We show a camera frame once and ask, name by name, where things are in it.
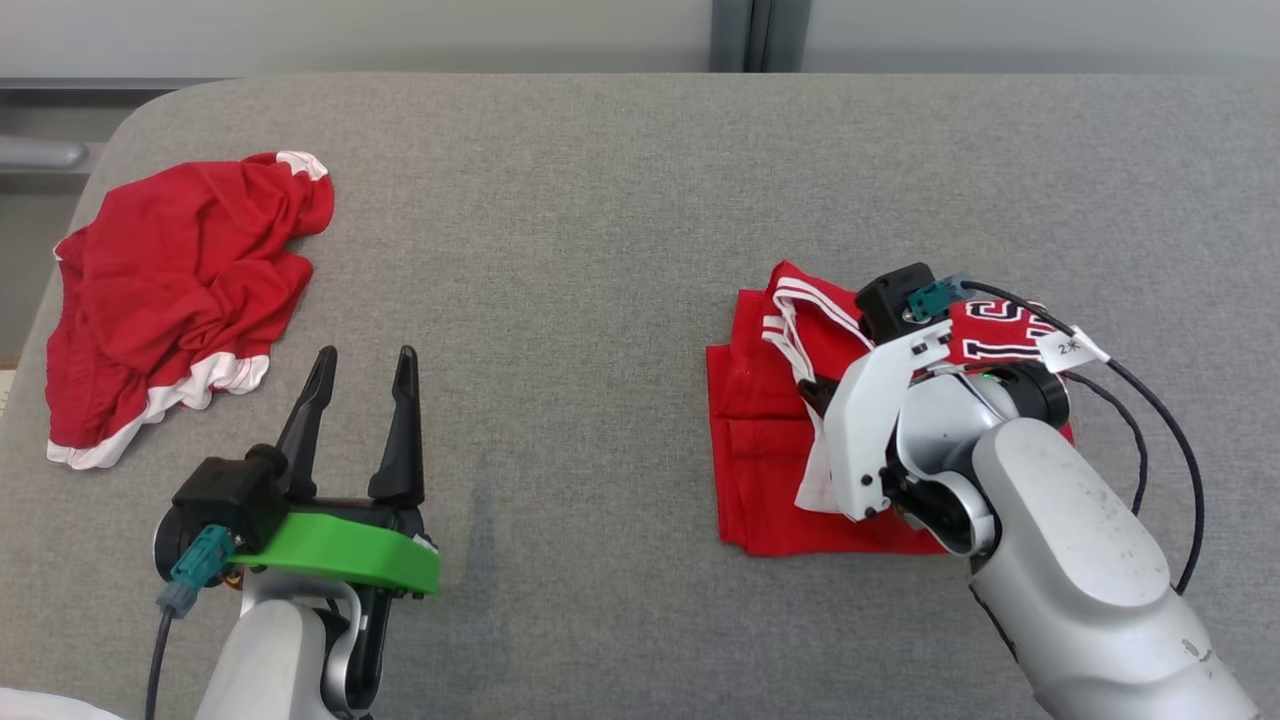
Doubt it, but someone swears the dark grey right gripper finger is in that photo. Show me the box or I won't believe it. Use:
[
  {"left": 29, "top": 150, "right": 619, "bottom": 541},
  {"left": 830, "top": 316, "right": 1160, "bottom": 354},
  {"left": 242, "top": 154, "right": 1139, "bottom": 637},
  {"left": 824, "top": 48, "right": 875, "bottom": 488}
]
[{"left": 800, "top": 375, "right": 846, "bottom": 417}]

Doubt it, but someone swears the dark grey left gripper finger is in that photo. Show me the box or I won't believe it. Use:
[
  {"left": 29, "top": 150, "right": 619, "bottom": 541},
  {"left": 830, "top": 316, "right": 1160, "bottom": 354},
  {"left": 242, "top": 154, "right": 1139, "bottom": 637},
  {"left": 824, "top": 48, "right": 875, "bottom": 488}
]
[
  {"left": 275, "top": 346, "right": 339, "bottom": 501},
  {"left": 368, "top": 346, "right": 426, "bottom": 509}
]

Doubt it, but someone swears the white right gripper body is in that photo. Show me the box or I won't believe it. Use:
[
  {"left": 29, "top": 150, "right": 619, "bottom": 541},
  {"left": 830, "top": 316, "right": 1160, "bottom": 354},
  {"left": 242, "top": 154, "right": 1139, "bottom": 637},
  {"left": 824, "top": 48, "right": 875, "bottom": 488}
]
[{"left": 822, "top": 320, "right": 954, "bottom": 523}]

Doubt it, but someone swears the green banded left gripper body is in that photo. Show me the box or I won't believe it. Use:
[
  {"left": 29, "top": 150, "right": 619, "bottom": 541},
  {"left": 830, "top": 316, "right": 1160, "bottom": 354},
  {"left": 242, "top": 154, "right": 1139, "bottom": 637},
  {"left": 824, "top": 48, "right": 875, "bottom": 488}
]
[{"left": 235, "top": 498, "right": 441, "bottom": 599}]

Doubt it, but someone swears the red jersey with black lettering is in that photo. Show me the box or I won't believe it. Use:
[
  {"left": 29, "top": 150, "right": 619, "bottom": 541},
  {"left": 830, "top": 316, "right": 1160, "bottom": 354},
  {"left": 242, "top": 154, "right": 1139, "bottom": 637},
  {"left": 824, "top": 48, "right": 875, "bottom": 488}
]
[{"left": 705, "top": 260, "right": 1076, "bottom": 558}]

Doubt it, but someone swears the red garment with white hem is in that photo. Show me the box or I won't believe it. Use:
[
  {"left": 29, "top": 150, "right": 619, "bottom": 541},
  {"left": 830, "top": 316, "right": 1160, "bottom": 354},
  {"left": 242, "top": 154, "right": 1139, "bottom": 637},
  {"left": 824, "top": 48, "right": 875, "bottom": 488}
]
[{"left": 45, "top": 150, "right": 336, "bottom": 471}]

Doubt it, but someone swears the black cable with teal plug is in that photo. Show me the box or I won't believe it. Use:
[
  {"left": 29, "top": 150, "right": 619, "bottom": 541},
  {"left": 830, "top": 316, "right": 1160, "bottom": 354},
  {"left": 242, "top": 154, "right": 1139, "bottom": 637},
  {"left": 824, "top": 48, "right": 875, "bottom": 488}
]
[
  {"left": 905, "top": 275, "right": 1206, "bottom": 596},
  {"left": 145, "top": 525, "right": 241, "bottom": 720}
]

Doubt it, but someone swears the white cable tag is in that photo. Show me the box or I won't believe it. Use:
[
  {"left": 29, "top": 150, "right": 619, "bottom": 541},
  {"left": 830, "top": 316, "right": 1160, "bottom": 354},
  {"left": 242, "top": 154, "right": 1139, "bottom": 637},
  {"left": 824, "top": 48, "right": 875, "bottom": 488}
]
[{"left": 1035, "top": 325, "right": 1111, "bottom": 373}]

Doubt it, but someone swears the thin black cable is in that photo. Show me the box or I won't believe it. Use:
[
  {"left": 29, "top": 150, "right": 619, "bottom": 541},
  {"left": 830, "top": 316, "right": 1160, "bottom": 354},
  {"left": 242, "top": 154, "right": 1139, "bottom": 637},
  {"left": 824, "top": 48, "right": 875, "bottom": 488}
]
[{"left": 1065, "top": 370, "right": 1149, "bottom": 516}]

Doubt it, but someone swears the grey window frame post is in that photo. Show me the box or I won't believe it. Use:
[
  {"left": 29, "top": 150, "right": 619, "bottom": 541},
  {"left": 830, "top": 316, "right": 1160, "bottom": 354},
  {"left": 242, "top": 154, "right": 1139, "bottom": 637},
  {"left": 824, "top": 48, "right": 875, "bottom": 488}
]
[{"left": 710, "top": 0, "right": 811, "bottom": 73}]

